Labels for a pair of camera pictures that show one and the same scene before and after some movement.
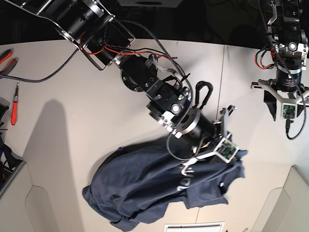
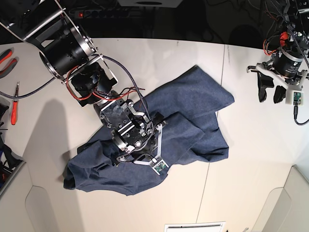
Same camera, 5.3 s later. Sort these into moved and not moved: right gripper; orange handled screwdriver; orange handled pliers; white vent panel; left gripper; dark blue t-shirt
Moved: dark blue t-shirt; right gripper; left gripper
Not moved: orange handled pliers; orange handled screwdriver; white vent panel
